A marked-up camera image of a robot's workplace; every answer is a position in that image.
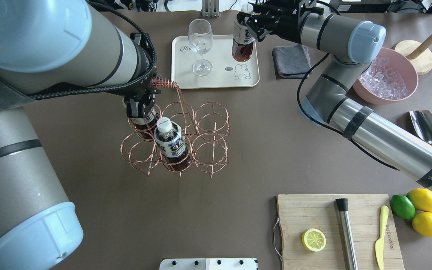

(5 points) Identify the half lemon slice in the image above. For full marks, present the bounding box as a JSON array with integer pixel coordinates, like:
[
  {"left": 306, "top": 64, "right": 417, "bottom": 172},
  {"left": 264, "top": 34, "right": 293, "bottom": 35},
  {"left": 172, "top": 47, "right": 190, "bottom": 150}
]
[{"left": 301, "top": 228, "right": 326, "bottom": 252}]

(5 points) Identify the grey folded cloth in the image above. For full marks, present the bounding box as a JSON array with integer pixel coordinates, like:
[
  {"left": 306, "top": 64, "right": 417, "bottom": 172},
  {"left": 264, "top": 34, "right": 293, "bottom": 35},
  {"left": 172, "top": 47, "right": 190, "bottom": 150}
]
[{"left": 271, "top": 44, "right": 311, "bottom": 79}]

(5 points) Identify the tea bottle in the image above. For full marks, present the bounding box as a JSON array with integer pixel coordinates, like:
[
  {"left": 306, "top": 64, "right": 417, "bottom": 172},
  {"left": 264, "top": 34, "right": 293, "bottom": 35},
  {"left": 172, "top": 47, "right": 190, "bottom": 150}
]
[
  {"left": 128, "top": 109, "right": 159, "bottom": 140},
  {"left": 154, "top": 117, "right": 191, "bottom": 171},
  {"left": 232, "top": 3, "right": 254, "bottom": 63}
]

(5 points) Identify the yellow plastic knife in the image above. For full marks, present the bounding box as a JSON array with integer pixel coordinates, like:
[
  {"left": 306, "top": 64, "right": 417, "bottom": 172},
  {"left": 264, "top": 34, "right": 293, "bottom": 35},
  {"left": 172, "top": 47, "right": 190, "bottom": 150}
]
[{"left": 374, "top": 205, "right": 389, "bottom": 270}]

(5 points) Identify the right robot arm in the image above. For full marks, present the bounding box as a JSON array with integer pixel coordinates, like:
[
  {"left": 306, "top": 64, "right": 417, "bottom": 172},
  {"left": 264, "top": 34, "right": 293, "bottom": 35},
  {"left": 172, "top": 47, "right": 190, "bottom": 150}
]
[{"left": 238, "top": 0, "right": 432, "bottom": 191}]

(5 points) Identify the yellow lemon lower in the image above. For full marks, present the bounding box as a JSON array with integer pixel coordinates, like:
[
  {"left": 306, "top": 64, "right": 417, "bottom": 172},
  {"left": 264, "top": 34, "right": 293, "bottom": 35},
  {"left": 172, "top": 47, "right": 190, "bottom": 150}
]
[{"left": 412, "top": 212, "right": 432, "bottom": 237}]

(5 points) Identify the steel muddler black tip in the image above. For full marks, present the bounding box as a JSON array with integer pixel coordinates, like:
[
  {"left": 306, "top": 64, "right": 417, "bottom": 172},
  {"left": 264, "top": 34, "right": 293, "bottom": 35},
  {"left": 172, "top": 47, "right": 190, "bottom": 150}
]
[{"left": 335, "top": 198, "right": 359, "bottom": 270}]

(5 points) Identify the clear wine glass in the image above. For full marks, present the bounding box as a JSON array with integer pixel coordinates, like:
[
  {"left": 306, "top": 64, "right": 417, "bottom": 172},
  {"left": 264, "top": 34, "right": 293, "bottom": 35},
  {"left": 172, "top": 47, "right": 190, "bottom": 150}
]
[{"left": 187, "top": 19, "right": 214, "bottom": 77}]

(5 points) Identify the bamboo cutting board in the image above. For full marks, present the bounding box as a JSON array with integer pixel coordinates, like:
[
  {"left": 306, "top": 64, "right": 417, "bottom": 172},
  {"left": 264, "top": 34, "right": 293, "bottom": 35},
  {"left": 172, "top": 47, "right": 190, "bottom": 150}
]
[{"left": 277, "top": 194, "right": 389, "bottom": 270}]

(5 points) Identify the pink bowl of ice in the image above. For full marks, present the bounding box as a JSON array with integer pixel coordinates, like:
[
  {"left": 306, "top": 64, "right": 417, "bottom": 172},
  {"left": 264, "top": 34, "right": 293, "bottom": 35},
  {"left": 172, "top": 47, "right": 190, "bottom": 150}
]
[{"left": 353, "top": 48, "right": 419, "bottom": 105}]

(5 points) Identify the yellow lemon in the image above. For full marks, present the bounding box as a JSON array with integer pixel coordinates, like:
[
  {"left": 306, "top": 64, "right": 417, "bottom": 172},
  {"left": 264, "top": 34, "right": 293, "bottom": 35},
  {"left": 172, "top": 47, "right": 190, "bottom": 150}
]
[
  {"left": 412, "top": 212, "right": 432, "bottom": 237},
  {"left": 406, "top": 188, "right": 432, "bottom": 212}
]

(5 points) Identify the tea bottle back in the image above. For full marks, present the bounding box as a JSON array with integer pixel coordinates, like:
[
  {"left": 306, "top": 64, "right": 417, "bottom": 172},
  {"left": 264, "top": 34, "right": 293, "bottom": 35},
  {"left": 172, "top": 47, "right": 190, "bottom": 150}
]
[{"left": 128, "top": 109, "right": 159, "bottom": 140}]

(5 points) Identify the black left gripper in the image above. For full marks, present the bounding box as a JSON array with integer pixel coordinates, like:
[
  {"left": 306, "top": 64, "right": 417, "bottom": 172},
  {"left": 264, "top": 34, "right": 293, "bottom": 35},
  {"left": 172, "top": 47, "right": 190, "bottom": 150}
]
[{"left": 126, "top": 33, "right": 161, "bottom": 119}]

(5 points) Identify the wooden cup tree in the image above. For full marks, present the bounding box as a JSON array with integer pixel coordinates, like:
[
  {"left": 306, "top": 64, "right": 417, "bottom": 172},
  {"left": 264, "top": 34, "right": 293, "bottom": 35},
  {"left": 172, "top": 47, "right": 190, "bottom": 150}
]
[{"left": 393, "top": 34, "right": 432, "bottom": 75}]

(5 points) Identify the steel ice scoop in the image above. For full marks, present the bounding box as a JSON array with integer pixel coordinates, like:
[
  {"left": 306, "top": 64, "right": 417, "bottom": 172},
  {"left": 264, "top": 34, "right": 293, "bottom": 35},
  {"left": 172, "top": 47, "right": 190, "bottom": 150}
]
[{"left": 409, "top": 109, "right": 432, "bottom": 145}]

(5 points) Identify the aluminium frame post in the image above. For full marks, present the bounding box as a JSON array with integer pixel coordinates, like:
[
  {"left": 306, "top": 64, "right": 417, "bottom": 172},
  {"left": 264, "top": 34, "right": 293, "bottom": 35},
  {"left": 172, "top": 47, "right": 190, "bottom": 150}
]
[{"left": 201, "top": 0, "right": 221, "bottom": 18}]

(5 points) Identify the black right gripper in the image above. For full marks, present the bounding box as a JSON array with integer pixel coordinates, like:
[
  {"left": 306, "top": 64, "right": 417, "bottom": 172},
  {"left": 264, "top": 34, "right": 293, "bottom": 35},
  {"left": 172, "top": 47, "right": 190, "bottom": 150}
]
[{"left": 238, "top": 0, "right": 316, "bottom": 42}]

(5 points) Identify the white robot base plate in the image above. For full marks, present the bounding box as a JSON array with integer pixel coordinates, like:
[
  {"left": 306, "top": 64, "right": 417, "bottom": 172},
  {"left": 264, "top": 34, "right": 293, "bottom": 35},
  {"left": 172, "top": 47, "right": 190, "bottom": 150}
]
[{"left": 159, "top": 258, "right": 258, "bottom": 270}]

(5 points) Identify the yellow lemon upper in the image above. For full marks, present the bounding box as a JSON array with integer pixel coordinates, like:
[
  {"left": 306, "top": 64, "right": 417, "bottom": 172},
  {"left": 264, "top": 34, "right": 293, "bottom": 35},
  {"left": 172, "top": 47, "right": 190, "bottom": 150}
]
[{"left": 406, "top": 188, "right": 432, "bottom": 212}]

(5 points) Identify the cream rabbit tray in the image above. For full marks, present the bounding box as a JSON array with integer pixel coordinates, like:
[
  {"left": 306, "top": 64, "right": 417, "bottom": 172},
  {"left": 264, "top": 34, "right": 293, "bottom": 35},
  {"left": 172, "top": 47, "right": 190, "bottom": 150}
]
[{"left": 171, "top": 34, "right": 260, "bottom": 89}]

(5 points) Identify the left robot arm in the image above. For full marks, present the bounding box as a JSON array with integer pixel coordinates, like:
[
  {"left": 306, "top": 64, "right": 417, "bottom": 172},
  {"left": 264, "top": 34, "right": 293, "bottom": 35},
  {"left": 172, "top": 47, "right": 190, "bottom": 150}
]
[{"left": 0, "top": 0, "right": 157, "bottom": 270}]

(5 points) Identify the green lime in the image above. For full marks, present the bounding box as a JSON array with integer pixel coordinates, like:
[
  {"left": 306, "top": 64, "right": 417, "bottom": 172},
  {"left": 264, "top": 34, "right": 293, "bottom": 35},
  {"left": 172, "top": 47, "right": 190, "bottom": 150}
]
[{"left": 390, "top": 195, "right": 416, "bottom": 220}]

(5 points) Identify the copper wire bottle basket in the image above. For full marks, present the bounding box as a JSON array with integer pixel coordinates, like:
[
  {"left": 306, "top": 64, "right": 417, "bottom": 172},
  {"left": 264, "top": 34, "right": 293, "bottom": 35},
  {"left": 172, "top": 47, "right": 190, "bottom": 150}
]
[{"left": 120, "top": 77, "right": 230, "bottom": 176}]

